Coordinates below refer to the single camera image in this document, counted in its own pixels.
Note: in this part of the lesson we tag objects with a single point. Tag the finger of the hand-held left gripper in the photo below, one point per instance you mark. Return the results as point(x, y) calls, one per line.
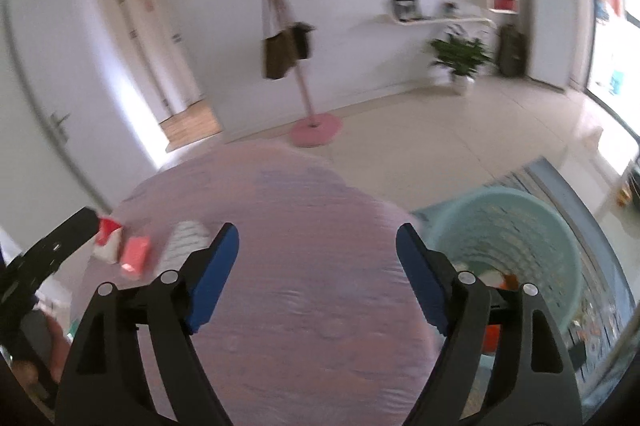
point(62, 241)

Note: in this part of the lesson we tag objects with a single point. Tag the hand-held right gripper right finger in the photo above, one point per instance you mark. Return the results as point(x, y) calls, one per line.
point(422, 281)

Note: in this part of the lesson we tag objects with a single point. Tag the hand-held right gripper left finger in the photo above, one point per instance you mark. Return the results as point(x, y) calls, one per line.
point(212, 281)

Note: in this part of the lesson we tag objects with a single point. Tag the small red and white cup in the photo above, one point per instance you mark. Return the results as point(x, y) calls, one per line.
point(107, 238)

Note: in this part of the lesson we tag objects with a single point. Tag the teal plastic basket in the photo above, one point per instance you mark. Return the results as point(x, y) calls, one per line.
point(525, 226)

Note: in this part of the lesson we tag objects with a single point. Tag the person's left hand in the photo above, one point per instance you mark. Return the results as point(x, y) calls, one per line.
point(60, 348)

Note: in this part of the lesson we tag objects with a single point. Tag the white ribbed crumpled paper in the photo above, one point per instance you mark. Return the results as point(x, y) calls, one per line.
point(182, 243)

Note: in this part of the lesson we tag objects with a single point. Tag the small pink packet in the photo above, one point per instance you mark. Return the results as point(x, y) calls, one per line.
point(136, 256)

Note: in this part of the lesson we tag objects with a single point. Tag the pink coat rack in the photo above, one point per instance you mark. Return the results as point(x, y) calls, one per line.
point(305, 95)

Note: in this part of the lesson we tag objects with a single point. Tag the white interior door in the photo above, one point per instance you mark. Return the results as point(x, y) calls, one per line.
point(155, 55)

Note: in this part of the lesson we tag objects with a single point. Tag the small box on coffee table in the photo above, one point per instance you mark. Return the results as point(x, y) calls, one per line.
point(626, 196)

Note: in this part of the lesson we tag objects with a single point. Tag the glass coffee table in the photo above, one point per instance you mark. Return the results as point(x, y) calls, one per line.
point(607, 155)

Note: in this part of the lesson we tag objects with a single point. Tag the potted green plant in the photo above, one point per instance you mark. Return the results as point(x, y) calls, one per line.
point(460, 55)

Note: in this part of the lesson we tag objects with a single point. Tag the brown tote bag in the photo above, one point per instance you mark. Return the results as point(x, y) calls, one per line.
point(279, 53)

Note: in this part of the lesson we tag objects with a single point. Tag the dark acoustic guitar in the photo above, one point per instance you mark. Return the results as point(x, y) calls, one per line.
point(512, 50)

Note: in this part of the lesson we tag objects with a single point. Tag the small black bag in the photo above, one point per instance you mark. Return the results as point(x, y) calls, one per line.
point(302, 40)

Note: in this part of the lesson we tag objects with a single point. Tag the small vase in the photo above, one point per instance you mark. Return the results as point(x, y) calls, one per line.
point(447, 9)

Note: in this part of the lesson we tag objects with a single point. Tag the teal bucket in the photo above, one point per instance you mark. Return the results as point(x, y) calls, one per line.
point(617, 81)

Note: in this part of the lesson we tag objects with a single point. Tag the red and white box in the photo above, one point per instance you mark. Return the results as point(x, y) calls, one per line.
point(501, 3)

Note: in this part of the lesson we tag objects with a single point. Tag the sliding glass door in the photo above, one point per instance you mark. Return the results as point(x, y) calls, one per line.
point(615, 30)

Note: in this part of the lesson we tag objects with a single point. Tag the white low wall shelf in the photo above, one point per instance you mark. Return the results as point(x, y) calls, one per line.
point(435, 20)

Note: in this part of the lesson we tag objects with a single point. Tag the black picture frame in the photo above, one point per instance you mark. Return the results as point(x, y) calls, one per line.
point(405, 9)

